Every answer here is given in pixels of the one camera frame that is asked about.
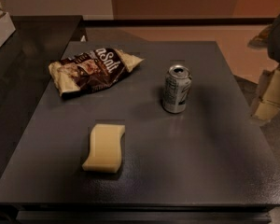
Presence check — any silver 7up soda can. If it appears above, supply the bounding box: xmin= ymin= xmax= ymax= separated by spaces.
xmin=162 ymin=64 xmax=192 ymax=114

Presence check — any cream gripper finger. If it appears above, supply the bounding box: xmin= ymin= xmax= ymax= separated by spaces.
xmin=250 ymin=64 xmax=280 ymax=126

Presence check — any brown and cream chip bag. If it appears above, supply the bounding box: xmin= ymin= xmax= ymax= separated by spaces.
xmin=49 ymin=48 xmax=143 ymax=97

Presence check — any yellow sponge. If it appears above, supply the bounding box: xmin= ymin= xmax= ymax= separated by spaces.
xmin=82 ymin=124 xmax=125 ymax=174

